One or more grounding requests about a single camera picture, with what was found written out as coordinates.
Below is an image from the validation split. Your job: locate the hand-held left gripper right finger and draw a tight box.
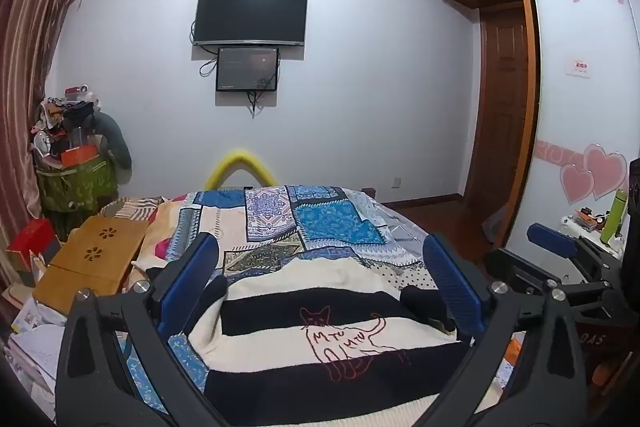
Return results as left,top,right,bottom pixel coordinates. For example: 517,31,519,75
420,233,588,427

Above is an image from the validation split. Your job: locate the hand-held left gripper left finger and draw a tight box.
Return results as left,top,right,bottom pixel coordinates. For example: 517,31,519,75
54,233,221,427

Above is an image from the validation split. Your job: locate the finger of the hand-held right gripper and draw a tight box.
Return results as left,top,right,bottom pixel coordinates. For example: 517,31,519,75
484,247,563,295
526,223,583,258

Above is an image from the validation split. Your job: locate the black and cream striped sweater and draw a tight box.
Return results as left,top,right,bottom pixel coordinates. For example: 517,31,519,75
187,256,506,427

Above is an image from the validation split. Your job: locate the small orange toy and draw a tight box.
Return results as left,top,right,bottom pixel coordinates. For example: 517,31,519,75
575,207,608,230

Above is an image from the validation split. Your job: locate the green bottle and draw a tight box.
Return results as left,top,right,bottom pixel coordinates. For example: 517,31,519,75
600,188,630,244

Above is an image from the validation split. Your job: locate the striped beige pillow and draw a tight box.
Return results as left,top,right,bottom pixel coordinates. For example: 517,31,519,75
100,196,166,228

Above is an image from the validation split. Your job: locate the wooden folding lap table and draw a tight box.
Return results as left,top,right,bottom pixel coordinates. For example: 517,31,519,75
32,216,151,315

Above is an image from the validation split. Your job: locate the white heart-decorated sliding door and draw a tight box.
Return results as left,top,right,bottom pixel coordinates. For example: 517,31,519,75
505,0,640,258

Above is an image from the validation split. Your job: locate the yellow foam tube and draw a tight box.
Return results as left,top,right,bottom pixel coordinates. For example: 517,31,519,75
206,149,275,190

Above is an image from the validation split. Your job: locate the blue patchwork blanket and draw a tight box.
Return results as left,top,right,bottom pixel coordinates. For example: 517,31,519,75
122,184,506,427

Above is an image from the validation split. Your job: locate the red box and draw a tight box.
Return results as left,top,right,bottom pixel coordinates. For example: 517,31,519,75
6,218,61,273

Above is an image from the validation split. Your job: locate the orange box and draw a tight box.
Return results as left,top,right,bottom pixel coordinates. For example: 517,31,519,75
61,146,100,168

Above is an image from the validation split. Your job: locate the pile of white papers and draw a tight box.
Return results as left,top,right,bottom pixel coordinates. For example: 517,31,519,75
0,297,66,423

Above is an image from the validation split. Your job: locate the pile of clutter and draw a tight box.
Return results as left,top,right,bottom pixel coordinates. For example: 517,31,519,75
30,84,103,168

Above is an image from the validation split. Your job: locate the striped brown curtain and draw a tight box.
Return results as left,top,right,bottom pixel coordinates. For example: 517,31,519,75
0,0,96,303

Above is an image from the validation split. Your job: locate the black monitor cable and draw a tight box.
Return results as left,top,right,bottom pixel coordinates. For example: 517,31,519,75
247,77,276,118

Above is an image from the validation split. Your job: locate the black television cable loop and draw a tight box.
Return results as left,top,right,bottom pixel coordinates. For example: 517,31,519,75
199,44,219,78

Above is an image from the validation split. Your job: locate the small black wall monitor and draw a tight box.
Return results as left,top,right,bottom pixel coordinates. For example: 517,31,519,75
216,47,279,92

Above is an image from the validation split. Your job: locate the wall-mounted black television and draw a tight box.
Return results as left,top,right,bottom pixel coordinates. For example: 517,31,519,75
193,0,308,48

